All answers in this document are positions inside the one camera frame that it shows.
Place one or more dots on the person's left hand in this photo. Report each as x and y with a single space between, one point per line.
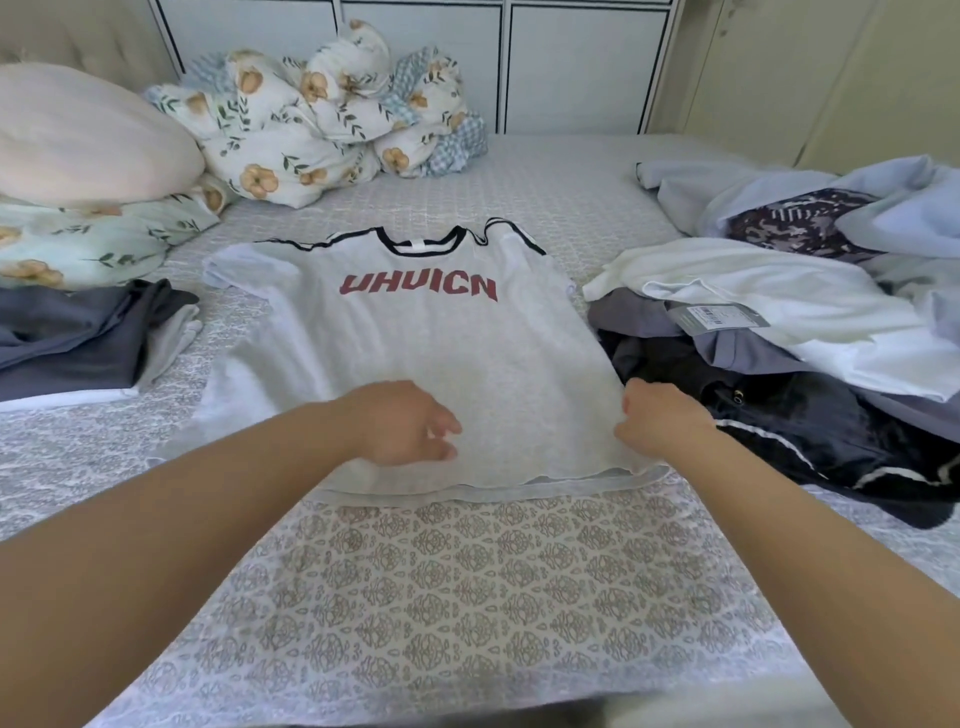
398 423

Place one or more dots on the person's right hand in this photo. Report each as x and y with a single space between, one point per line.
663 423

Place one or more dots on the white printed t-shirt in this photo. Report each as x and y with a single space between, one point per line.
810 308

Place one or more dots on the bed with grey patterned sheet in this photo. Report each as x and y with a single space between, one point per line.
480 600

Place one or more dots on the white garment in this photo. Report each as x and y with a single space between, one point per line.
176 353

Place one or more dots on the light blue hooded jacket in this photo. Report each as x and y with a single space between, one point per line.
690 188

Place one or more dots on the dark purple patterned garment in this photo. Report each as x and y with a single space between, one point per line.
803 222

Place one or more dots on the person's right forearm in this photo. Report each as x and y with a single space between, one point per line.
840 570

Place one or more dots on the person's left forearm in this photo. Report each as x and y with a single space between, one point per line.
150 555

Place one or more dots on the floral bunched quilt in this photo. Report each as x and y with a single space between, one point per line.
443 120

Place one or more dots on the floral pillow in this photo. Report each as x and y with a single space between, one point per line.
90 240

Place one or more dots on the white wardrobe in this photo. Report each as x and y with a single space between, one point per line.
570 68

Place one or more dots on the white door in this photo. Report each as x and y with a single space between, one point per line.
810 75

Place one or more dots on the pink plush pillow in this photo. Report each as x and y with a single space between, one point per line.
83 135

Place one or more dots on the beige tufted headboard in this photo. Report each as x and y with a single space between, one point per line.
75 30

